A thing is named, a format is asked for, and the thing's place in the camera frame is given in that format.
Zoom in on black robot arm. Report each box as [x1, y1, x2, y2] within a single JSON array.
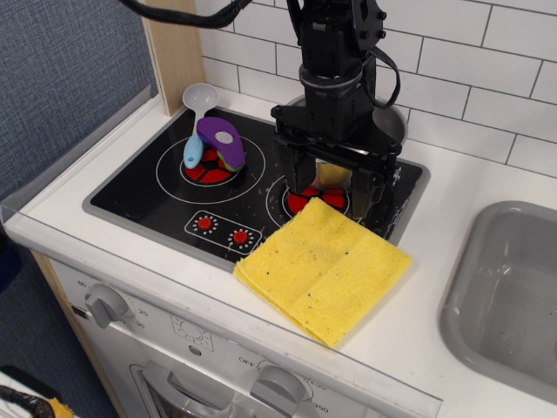
[[272, 1, 401, 219]]

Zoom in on yellow folded cloth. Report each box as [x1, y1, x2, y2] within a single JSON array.
[[233, 198, 413, 347]]

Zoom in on black braided cable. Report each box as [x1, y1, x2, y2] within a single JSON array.
[[119, 0, 253, 30]]

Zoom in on black toy stove top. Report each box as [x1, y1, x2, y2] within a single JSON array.
[[82, 106, 432, 273]]

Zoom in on white toy oven front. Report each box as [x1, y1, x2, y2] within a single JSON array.
[[47, 259, 340, 418]]

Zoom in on grey spoon blue handle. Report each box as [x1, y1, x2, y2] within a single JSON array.
[[182, 83, 219, 169]]

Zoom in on grey left oven knob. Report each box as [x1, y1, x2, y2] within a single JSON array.
[[85, 284, 128, 329]]

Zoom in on right red stove knob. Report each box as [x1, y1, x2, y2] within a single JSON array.
[[232, 230, 249, 246]]

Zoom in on grey plastic sink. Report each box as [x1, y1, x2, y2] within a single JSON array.
[[440, 201, 556, 403]]

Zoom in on grey right oven knob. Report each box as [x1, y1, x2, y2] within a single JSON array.
[[250, 366, 307, 417]]

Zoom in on yellow toy food piece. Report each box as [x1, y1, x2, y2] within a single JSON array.
[[315, 160, 352, 188]]

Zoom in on red stove knob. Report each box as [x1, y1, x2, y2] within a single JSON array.
[[195, 216, 214, 233], [232, 230, 249, 246]]

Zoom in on grey oven knob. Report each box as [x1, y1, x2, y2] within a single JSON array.
[[250, 366, 307, 417], [85, 284, 128, 329]]

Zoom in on left red stove knob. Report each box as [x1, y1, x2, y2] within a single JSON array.
[[195, 216, 214, 233]]

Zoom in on purple toy eggplant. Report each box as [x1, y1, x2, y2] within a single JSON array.
[[198, 117, 246, 172]]

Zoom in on light wooden post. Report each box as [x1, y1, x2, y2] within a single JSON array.
[[142, 17, 206, 117]]

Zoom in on yellow black object bottom left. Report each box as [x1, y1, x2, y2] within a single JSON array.
[[1, 385, 75, 418]]

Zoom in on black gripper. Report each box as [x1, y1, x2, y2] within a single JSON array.
[[272, 79, 402, 219]]

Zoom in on silver metal pan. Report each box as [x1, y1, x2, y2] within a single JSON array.
[[272, 93, 407, 150]]

